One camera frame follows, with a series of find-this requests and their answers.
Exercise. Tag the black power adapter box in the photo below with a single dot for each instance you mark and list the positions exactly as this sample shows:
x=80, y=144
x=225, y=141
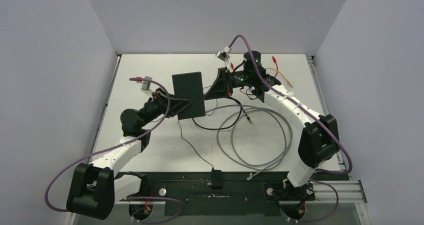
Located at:
x=216, y=179

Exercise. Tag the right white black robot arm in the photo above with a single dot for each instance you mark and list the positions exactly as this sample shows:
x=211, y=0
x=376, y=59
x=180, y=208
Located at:
x=319, y=138

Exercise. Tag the aluminium rail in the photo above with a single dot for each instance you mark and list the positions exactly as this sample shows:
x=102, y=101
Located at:
x=345, y=191
x=320, y=83
x=106, y=102

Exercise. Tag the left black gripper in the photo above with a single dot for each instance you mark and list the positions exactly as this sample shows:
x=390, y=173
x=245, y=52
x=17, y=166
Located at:
x=176, y=106

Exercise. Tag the aluminium left side rail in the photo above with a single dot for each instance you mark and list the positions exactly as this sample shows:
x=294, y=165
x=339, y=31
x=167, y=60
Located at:
x=106, y=102

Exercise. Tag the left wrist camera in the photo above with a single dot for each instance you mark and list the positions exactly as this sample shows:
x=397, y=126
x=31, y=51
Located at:
x=146, y=85

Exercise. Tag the aluminium front rail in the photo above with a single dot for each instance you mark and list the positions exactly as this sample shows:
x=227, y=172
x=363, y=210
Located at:
x=345, y=191

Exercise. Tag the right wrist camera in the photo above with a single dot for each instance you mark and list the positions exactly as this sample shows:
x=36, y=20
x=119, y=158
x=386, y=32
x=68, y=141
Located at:
x=224, y=55

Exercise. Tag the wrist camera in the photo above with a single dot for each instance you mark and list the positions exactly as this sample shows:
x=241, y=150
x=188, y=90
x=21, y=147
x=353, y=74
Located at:
x=224, y=55
x=146, y=85

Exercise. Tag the dark grey network switch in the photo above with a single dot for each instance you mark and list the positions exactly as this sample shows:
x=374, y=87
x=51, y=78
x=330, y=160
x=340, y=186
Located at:
x=189, y=86

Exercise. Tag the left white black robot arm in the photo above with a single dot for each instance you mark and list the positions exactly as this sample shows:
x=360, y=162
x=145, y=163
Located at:
x=97, y=186

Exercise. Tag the aluminium right side rail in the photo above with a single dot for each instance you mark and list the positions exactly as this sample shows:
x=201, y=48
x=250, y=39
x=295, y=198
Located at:
x=320, y=83

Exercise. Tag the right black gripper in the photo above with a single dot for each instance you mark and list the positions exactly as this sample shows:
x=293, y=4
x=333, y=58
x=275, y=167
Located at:
x=220, y=88

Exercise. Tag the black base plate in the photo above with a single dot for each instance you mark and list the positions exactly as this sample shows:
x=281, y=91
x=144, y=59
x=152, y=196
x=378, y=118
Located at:
x=219, y=208

